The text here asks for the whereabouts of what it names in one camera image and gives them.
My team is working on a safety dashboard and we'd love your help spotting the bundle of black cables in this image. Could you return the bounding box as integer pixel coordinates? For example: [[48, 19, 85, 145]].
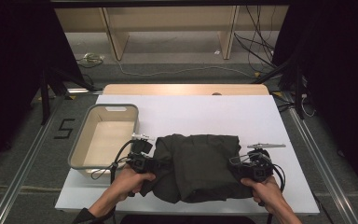
[[233, 5, 278, 74]]

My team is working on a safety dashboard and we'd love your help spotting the coiled pale cable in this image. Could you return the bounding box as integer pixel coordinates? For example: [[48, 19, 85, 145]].
[[76, 52, 106, 69]]

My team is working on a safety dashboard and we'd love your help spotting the right hand-held gripper grey cord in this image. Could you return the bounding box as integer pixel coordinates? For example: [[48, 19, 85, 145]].
[[229, 152, 262, 166]]

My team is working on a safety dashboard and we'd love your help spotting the long white floor cable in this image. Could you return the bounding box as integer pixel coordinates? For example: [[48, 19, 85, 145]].
[[115, 59, 259, 78]]

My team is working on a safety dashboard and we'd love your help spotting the left hand-held gripper black cable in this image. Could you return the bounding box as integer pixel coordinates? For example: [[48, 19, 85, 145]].
[[110, 139, 138, 185]]

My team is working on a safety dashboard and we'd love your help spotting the white board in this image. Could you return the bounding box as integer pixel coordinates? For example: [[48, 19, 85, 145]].
[[54, 94, 321, 216]]

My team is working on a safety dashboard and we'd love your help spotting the left hand-held gripper grey cord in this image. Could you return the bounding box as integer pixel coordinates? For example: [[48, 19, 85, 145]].
[[90, 157, 131, 181]]

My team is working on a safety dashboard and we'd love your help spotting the person's left hand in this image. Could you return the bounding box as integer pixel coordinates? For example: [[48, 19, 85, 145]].
[[110, 166, 157, 203]]

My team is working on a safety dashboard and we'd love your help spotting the beige basket with grey rim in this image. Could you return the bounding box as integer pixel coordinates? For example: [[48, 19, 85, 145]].
[[67, 103, 140, 178]]

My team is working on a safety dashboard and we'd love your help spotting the dark grey garment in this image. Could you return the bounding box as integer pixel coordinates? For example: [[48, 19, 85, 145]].
[[139, 133, 255, 204]]

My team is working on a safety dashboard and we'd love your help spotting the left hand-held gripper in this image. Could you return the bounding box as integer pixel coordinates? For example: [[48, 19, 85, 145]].
[[127, 133, 161, 174]]

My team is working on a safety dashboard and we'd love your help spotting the person's right hand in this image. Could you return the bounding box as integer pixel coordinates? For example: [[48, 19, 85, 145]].
[[241, 175, 283, 207]]

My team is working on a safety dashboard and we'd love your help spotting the hand-held gripper grey cord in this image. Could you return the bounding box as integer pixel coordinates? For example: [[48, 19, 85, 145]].
[[90, 157, 131, 181], [229, 152, 262, 166]]

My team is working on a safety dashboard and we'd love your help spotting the black tripod stand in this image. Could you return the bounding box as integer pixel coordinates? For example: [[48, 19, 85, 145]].
[[38, 66, 97, 125], [251, 55, 307, 120]]

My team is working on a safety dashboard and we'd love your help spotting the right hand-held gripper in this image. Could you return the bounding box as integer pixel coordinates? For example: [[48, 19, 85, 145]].
[[228, 143, 287, 183]]

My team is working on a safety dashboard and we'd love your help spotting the black curtain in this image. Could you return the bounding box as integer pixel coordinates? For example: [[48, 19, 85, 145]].
[[271, 0, 358, 203], [0, 0, 85, 178]]

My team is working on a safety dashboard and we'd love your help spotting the light wooden shelf unit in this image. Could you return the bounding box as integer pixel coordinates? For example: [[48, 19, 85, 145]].
[[54, 6, 290, 62]]

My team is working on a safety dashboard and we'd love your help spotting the person's dark clothing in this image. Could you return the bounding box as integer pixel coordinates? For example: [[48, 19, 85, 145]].
[[117, 214, 255, 224]]

